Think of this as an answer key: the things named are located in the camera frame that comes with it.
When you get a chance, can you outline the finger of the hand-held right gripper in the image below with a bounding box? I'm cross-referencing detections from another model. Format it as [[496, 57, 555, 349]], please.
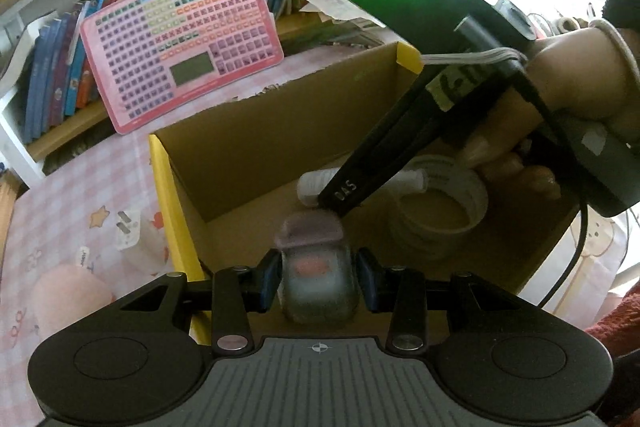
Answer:
[[340, 113, 464, 216], [317, 94, 432, 215]]

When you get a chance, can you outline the yellow cardboard box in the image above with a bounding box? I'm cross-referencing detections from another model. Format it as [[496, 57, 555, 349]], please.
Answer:
[[148, 41, 586, 345]]

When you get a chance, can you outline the stack of books and papers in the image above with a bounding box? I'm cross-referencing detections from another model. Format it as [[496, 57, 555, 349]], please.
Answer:
[[299, 0, 401, 50]]

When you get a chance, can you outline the red cloth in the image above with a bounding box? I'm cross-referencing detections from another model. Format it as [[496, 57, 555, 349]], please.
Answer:
[[582, 282, 640, 360]]

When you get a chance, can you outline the white bookshelf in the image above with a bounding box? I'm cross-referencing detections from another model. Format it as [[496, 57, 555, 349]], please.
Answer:
[[0, 0, 431, 178]]

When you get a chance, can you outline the white plug adapter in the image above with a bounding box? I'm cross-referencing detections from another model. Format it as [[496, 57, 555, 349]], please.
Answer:
[[114, 208, 168, 270]]

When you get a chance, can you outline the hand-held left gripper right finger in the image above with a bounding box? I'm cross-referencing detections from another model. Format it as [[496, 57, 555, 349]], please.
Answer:
[[355, 249, 531, 354]]

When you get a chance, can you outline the pink learning tablet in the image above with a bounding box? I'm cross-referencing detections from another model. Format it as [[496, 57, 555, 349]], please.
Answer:
[[80, 0, 285, 135]]

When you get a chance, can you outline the clear packing tape roll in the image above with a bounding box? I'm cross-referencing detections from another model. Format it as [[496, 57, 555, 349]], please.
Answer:
[[390, 154, 488, 260]]

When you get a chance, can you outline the pink-capped small jar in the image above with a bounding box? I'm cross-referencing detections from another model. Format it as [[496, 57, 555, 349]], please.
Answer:
[[274, 213, 362, 325]]

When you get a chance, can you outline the black cable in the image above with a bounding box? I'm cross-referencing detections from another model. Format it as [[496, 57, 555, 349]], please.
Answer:
[[515, 72, 591, 308]]

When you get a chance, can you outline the row of blue books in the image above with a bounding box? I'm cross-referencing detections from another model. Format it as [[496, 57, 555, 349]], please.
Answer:
[[22, 0, 303, 144]]

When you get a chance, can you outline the pink pig plush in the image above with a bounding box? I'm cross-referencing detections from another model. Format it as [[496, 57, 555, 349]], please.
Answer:
[[32, 247, 117, 338]]

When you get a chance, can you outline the white tube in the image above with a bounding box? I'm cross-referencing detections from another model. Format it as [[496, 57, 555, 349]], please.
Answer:
[[298, 168, 431, 208]]

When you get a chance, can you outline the person's right hand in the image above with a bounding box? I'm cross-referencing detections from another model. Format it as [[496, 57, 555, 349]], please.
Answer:
[[462, 27, 640, 202]]

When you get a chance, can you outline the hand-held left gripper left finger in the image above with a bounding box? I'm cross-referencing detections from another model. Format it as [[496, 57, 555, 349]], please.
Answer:
[[107, 251, 282, 355]]

